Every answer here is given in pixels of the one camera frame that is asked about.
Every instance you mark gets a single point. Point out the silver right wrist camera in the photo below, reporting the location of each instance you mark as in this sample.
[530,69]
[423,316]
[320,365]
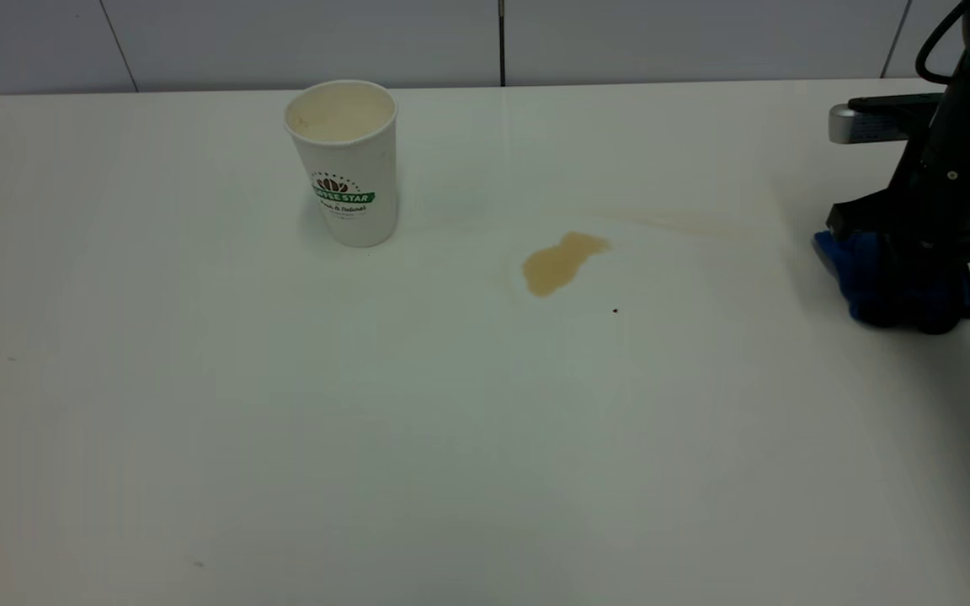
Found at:
[872,126]

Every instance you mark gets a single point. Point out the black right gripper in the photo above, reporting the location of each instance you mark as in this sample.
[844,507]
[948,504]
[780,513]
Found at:
[948,206]

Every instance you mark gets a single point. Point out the white paper coffee cup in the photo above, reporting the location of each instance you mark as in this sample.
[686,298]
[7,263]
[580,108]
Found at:
[350,160]

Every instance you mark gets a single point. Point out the brown coffee spill puddle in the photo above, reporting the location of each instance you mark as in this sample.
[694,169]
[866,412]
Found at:
[556,265]

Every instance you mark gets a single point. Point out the blue cloth with black trim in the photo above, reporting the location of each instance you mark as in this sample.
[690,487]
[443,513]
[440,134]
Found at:
[839,265]

